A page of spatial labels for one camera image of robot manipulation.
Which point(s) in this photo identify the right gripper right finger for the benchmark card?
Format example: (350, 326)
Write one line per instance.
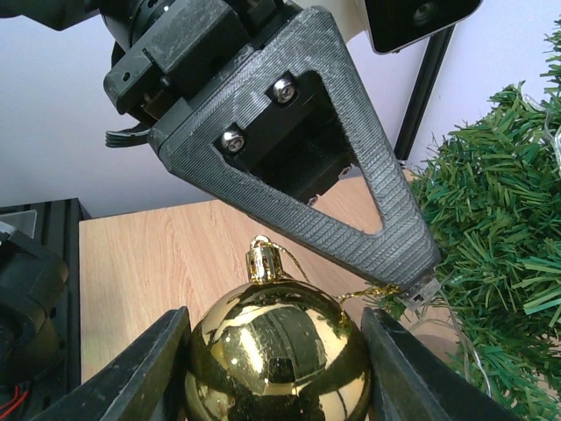
(411, 383)

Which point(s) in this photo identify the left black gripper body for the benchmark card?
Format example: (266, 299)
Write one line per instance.
(181, 51)

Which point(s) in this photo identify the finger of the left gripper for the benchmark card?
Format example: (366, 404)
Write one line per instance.
(280, 130)

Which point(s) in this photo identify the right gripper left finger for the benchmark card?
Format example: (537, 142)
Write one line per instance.
(144, 382)

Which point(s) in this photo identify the small green christmas tree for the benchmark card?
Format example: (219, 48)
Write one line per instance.
(495, 245)

